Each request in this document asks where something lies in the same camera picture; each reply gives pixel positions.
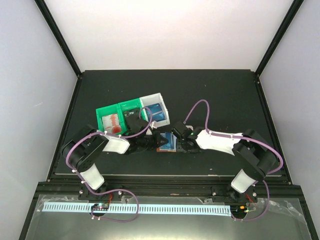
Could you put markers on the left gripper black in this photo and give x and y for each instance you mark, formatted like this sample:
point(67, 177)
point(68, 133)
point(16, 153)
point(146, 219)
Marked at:
point(157, 143)

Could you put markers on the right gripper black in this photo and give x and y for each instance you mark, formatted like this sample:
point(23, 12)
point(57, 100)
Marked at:
point(179, 149)

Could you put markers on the brown leather card holder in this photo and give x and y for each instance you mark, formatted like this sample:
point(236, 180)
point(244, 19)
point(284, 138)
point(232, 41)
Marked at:
point(166, 147)

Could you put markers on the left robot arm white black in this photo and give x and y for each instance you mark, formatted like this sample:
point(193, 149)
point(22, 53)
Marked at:
point(82, 151)

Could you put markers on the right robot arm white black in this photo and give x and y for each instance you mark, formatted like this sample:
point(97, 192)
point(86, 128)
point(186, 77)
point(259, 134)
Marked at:
point(257, 159)

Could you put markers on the blue cards stack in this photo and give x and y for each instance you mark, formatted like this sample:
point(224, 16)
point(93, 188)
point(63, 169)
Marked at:
point(157, 112)

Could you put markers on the black vip cards stack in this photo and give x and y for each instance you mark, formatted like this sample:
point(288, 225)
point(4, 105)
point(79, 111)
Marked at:
point(134, 112)

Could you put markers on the red white cards stack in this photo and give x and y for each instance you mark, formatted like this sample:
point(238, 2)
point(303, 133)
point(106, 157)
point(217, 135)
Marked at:
point(111, 123)

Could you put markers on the white bin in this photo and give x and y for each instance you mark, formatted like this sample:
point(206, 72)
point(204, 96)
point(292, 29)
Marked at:
point(155, 98)

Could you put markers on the green bin middle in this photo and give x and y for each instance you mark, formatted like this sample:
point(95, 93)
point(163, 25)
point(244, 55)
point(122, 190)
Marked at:
point(125, 108)

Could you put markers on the green bin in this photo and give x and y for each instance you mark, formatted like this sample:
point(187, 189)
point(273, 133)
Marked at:
point(125, 108)
point(103, 111)

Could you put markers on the green bin left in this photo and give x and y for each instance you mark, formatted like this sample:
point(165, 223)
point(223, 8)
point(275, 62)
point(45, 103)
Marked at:
point(103, 111)

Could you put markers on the small circuit board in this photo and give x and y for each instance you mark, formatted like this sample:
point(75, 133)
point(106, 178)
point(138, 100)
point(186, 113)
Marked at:
point(100, 207)

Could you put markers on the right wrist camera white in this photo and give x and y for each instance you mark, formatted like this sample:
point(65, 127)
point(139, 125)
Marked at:
point(190, 127)

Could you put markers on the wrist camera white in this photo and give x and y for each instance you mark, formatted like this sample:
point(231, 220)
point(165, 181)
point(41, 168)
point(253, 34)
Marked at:
point(190, 127)
point(154, 125)

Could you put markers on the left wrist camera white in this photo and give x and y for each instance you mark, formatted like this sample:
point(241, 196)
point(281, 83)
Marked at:
point(154, 125)

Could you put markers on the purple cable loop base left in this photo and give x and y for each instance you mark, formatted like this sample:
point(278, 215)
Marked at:
point(135, 210)

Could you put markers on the black aluminium rail front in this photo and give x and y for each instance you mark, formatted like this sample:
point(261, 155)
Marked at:
point(152, 186)

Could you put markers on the white slotted cable duct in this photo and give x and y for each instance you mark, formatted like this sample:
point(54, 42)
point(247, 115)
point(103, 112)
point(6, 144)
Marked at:
point(155, 209)

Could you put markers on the left black frame post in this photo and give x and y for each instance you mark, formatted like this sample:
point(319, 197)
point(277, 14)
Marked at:
point(48, 17)

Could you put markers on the black frame post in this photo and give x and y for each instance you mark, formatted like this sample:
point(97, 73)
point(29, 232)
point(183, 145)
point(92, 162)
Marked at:
point(283, 27)
point(48, 17)

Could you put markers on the right black frame post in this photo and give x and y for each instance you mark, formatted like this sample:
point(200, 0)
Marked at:
point(283, 27)

